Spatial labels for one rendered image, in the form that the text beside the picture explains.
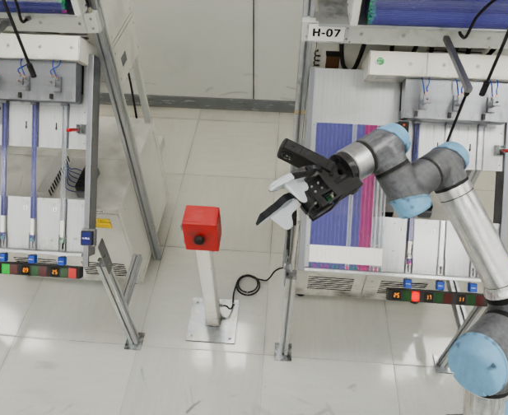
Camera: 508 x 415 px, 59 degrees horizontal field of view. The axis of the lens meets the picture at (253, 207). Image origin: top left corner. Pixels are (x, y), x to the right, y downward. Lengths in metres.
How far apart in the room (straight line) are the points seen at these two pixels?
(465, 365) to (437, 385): 1.25
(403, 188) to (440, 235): 0.76
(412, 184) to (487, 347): 0.36
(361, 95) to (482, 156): 0.47
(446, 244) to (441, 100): 0.49
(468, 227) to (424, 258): 0.62
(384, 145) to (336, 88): 0.74
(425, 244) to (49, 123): 1.39
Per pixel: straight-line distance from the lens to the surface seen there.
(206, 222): 1.66
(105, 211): 2.02
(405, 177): 0.96
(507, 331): 1.10
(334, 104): 1.65
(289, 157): 0.90
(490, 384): 1.07
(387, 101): 1.68
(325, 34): 1.57
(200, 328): 2.30
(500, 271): 1.11
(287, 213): 0.90
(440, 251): 1.70
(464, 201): 1.06
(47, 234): 1.80
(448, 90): 1.68
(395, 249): 1.65
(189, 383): 2.20
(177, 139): 3.30
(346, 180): 0.89
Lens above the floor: 2.02
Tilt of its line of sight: 47 degrees down
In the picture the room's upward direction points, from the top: straight up
